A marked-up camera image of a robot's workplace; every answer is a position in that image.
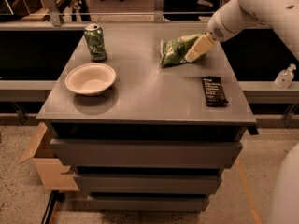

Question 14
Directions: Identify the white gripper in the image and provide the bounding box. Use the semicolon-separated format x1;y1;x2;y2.
184;0;249;63

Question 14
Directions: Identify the green jalapeno chip bag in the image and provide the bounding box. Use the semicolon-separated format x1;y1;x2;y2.
160;33;203;68

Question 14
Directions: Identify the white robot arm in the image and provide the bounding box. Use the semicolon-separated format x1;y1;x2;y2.
185;0;299;63

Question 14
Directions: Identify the white paper bowl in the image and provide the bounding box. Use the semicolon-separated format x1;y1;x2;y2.
64;63;116;96

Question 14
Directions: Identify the black snack bar wrapper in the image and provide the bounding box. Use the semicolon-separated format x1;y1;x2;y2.
202;77;228;107

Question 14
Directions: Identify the metal railing with posts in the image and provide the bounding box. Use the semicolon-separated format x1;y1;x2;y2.
0;0;221;26

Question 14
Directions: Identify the clear sanitizer bottle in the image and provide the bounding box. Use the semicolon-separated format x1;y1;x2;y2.
275;63;296;89

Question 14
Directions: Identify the grey drawer cabinet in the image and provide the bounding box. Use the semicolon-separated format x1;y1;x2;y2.
38;23;255;212

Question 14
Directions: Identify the green soda can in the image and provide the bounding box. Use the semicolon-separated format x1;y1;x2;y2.
84;23;107;62

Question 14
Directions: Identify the cardboard box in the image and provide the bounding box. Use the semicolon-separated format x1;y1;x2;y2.
20;122;78;191

